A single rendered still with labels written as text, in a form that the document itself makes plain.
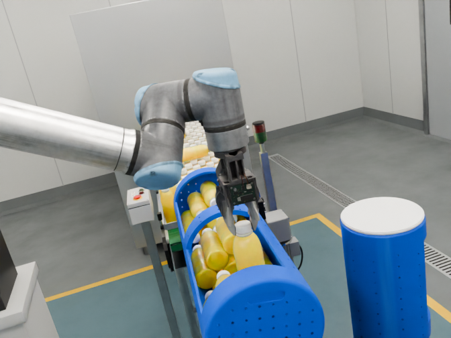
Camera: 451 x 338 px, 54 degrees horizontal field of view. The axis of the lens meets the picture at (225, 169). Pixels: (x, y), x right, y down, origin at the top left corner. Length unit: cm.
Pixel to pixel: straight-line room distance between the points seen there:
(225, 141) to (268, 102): 537
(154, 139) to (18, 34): 505
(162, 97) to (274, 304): 51
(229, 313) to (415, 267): 80
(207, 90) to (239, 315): 49
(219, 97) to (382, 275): 95
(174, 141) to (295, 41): 555
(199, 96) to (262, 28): 531
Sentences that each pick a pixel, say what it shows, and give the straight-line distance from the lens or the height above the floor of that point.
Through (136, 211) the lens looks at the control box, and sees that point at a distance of 199.
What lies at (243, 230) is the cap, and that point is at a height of 131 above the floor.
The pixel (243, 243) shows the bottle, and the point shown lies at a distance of 104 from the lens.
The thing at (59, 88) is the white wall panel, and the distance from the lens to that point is 584.
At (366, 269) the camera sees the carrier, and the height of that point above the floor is 89.
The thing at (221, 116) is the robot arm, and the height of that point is 159.
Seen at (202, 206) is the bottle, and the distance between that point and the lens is 165.
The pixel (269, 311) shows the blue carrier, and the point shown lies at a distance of 104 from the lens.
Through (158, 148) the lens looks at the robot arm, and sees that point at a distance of 85.
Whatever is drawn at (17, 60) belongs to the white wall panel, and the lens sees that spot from 586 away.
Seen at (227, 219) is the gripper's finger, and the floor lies 135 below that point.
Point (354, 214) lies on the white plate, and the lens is 166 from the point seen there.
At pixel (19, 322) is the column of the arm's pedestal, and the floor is 107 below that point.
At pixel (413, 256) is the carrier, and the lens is 161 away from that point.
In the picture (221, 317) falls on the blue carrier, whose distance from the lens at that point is 102.
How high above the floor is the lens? 178
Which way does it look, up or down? 19 degrees down
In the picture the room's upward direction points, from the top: 11 degrees counter-clockwise
